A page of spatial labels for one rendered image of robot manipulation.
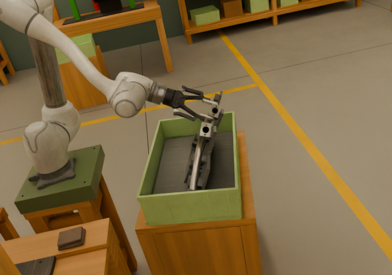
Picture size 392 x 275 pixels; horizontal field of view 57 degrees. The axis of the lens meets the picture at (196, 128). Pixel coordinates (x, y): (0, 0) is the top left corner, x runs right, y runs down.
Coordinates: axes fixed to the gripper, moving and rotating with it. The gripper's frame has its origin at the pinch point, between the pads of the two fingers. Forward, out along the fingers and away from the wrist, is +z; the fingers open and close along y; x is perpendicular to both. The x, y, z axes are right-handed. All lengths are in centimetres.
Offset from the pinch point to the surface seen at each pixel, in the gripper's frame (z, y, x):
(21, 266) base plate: -51, -80, 1
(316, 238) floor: 99, -37, 74
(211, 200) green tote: 10.5, -36.9, -4.1
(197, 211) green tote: 7.3, -42.8, 1.7
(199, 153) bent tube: 1.0, -19.7, -1.2
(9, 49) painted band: -295, 133, 475
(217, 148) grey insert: 13.7, -9.0, 30.9
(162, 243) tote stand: -1, -60, 17
